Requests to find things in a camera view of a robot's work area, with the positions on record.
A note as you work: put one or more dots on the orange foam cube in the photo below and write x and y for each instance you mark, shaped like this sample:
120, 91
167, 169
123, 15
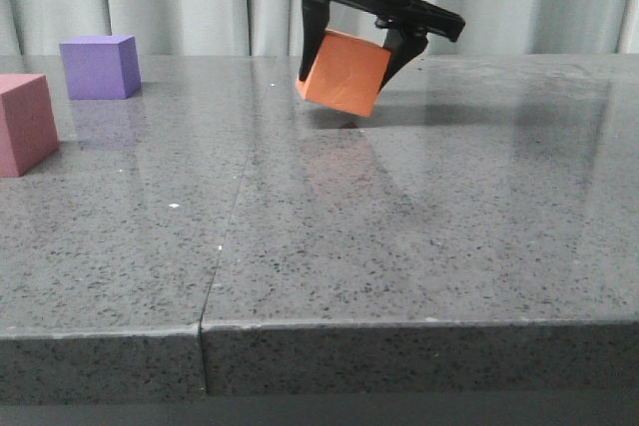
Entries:
346, 74

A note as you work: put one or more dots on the purple foam cube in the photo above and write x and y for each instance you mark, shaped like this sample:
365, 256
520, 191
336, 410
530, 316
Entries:
101, 67

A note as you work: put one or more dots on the pink foam cube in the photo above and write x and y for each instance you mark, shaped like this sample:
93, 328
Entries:
28, 130

